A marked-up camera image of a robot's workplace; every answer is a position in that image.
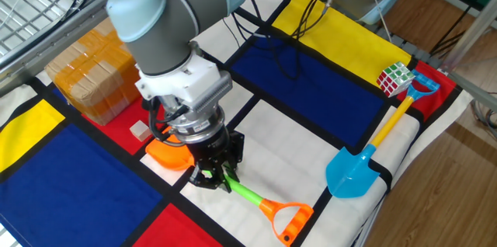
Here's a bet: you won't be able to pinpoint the black cable silver plug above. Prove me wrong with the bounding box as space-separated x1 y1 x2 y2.
290 0 349 40

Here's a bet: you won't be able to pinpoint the orange toy shovel green handle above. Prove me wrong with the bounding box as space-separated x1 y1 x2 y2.
145 128 315 247

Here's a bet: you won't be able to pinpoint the black floor cables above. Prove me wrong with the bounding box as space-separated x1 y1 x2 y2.
429 5 473 57

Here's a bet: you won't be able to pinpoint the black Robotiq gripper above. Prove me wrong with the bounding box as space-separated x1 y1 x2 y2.
186 125 245 193

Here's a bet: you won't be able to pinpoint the white cable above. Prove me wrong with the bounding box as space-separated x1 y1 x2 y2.
372 0 394 43

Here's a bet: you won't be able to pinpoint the metal wire rack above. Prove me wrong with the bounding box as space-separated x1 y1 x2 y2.
0 0 141 96

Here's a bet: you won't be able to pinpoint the blue toy shovel yellow handle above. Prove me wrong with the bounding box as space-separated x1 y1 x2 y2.
325 68 442 200

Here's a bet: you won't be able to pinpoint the grey cable bundle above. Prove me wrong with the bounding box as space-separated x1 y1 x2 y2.
471 91 497 141

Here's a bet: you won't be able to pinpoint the Mondrian pattern tablecloth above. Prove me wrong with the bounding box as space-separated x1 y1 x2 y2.
0 0 474 247

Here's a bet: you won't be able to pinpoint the taped cardboard box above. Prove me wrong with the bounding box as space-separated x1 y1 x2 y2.
44 17 143 127

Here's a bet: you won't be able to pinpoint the small wooden cube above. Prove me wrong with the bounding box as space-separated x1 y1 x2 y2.
130 120 153 142

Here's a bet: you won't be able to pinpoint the aluminium frame post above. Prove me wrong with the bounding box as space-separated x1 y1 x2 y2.
440 0 497 74

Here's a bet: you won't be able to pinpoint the Rubik's cube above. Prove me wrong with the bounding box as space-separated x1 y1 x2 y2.
375 61 416 99

